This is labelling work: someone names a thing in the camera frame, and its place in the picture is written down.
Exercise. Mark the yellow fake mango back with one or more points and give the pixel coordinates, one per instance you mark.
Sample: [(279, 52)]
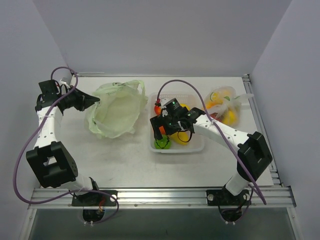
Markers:
[(186, 106)]

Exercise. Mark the yellow fake mango front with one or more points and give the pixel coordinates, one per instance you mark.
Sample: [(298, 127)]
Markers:
[(180, 137)]

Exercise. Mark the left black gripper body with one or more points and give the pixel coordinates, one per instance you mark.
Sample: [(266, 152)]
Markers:
[(81, 99)]

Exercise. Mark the red orange fake tomato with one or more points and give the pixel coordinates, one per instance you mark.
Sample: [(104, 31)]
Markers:
[(157, 110)]

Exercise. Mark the yellow fake mango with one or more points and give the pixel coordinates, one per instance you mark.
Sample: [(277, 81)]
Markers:
[(186, 106), (180, 137)]

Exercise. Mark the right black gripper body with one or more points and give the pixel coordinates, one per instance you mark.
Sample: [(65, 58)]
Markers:
[(155, 122)]

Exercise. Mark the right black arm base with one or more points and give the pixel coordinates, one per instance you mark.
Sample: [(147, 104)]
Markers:
[(222, 197)]

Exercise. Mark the orange fake orange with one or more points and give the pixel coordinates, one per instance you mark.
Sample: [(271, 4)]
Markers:
[(162, 130)]

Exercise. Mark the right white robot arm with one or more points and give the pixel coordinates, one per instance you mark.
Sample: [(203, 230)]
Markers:
[(251, 151)]

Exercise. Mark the white plastic basket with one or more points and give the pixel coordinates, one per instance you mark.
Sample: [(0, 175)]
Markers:
[(197, 142)]

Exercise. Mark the aluminium right rail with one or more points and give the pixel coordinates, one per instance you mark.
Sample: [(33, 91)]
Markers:
[(261, 128)]

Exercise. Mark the green avocado print plastic bag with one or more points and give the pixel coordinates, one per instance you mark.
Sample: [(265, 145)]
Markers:
[(118, 109)]

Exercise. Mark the aluminium rail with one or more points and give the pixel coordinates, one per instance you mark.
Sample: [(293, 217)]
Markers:
[(160, 198), (261, 128)]

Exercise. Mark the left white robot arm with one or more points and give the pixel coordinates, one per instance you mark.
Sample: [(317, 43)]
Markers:
[(49, 159)]

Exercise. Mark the green fake fruit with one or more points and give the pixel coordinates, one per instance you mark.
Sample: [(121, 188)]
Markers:
[(163, 144)]

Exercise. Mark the tied clear bag of fruits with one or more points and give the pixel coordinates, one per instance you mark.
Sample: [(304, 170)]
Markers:
[(224, 104)]

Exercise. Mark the aluminium front rail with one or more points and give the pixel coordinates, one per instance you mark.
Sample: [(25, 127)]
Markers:
[(160, 198)]

